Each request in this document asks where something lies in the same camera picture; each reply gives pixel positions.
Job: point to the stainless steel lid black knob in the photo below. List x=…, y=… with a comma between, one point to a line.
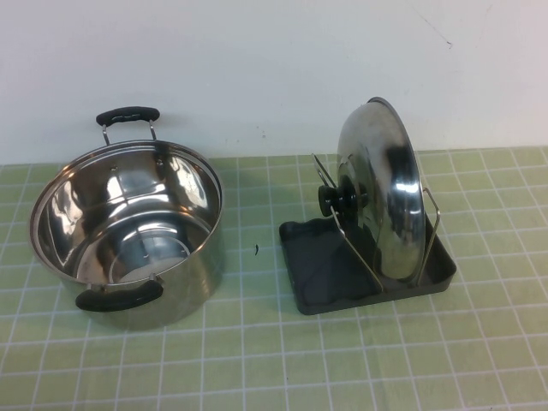
x=385, y=205

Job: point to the green white grid table mat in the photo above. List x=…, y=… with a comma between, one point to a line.
x=257, y=364

